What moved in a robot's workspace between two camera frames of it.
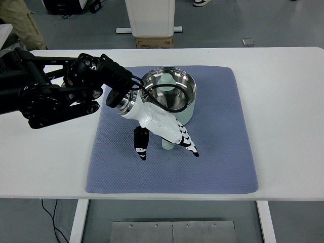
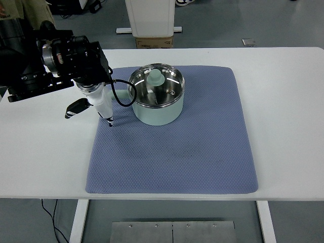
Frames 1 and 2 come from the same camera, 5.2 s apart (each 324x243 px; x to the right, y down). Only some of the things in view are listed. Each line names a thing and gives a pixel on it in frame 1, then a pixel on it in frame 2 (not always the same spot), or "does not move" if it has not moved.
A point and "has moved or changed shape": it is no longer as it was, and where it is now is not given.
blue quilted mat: x=219 y=130 does not move
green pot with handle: x=173 y=90 has moved or changed shape
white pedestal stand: x=150 y=18 does not move
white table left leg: x=79 y=221 does not move
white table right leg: x=267 y=221 does not move
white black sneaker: x=200 y=3 → x=184 y=3
